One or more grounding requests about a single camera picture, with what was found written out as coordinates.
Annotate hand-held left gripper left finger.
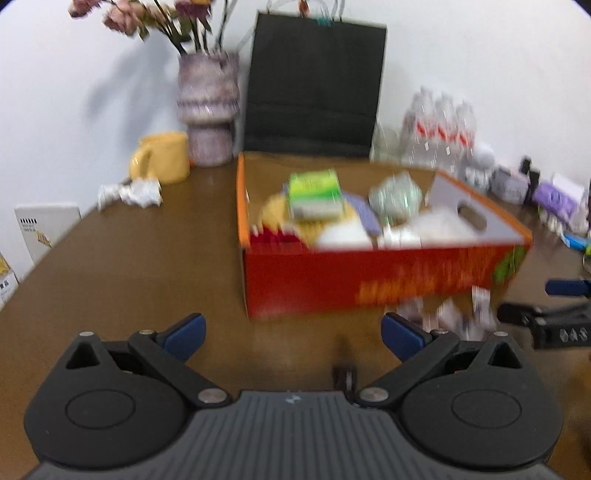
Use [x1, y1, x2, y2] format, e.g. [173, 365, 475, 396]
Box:
[65, 312, 232, 408]

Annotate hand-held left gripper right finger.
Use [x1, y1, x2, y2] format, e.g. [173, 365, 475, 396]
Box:
[355, 312, 533, 409]

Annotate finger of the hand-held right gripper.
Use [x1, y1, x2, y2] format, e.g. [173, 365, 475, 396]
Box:
[497, 302, 540, 327]
[545, 278, 591, 297]

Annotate blue silver snack packet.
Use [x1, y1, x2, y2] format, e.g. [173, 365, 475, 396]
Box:
[397, 286, 498, 340]

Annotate red orange cardboard box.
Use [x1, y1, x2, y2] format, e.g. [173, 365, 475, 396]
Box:
[236, 152, 534, 322]

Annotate red fabric rose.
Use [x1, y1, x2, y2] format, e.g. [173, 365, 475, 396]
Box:
[249, 224, 308, 255]

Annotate purple drawstring pouch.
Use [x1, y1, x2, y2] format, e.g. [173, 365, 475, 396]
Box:
[342, 191, 384, 236]

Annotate iridescent plastic ball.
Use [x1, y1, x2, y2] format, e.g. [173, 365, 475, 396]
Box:
[368, 172, 425, 227]

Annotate green paper box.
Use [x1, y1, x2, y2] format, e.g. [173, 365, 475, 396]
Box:
[284, 169, 345, 220]

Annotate blue white tube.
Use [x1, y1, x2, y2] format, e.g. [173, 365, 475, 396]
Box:
[561, 231, 591, 250]

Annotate small white bottles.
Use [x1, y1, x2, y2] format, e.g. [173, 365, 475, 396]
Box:
[540, 208, 574, 232]

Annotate purple tissue pack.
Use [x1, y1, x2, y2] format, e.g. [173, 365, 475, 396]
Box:
[531, 181, 581, 220]

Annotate white folded paper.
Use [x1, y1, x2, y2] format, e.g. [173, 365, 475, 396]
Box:
[551, 173, 587, 199]

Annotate white pink tissue pack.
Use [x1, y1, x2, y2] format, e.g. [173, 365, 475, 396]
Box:
[490, 165, 530, 204]

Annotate small black box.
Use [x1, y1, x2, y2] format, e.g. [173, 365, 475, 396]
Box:
[519, 157, 541, 186]

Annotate white robot figurine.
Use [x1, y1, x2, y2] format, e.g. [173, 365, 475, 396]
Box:
[464, 141, 498, 193]

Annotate crumpled white paper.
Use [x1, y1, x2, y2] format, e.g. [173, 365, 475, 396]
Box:
[97, 179, 164, 211]

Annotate white box on floor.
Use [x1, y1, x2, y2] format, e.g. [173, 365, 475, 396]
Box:
[14, 202, 83, 267]

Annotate yellow mug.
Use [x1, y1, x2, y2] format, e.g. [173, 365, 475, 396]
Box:
[129, 131, 191, 186]

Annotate white yellow printed carton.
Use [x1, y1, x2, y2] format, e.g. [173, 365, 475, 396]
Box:
[0, 251, 20, 306]

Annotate purple speckled vase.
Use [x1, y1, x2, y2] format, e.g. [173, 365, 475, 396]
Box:
[177, 51, 241, 167]

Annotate black paper bag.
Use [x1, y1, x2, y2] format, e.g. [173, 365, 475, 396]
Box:
[242, 0, 389, 160]

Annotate dried pink rose bouquet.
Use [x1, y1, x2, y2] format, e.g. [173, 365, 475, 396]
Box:
[68, 0, 241, 57]

